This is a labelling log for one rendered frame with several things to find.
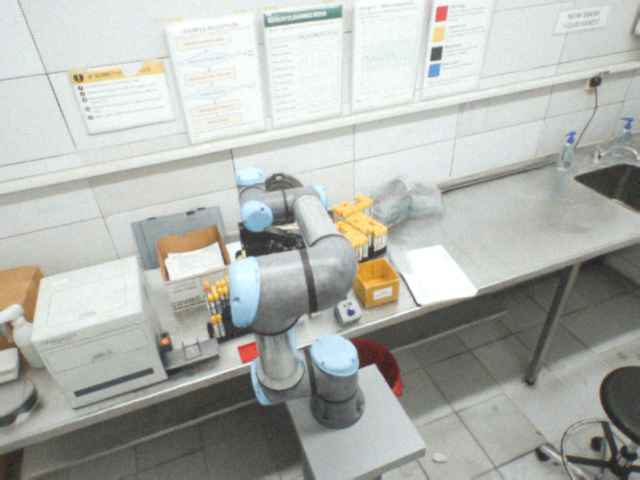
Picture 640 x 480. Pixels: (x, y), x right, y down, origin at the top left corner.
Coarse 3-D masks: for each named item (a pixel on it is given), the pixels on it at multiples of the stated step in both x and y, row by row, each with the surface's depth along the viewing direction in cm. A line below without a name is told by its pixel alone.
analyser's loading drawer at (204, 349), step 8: (192, 344) 145; (200, 344) 146; (208, 344) 146; (216, 344) 144; (168, 352) 144; (176, 352) 144; (184, 352) 140; (200, 352) 142; (208, 352) 143; (216, 352) 143; (168, 360) 141; (176, 360) 141; (184, 360) 141; (192, 360) 141; (168, 368) 139
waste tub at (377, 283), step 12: (360, 264) 165; (372, 264) 167; (384, 264) 168; (360, 276) 169; (372, 276) 171; (384, 276) 171; (396, 276) 160; (360, 288) 161; (372, 288) 156; (384, 288) 158; (396, 288) 160; (372, 300) 159; (384, 300) 161
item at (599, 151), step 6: (612, 138) 236; (600, 150) 235; (606, 150) 232; (612, 150) 230; (630, 150) 222; (594, 156) 238; (600, 156) 237; (636, 156) 220; (594, 162) 239; (600, 162) 239
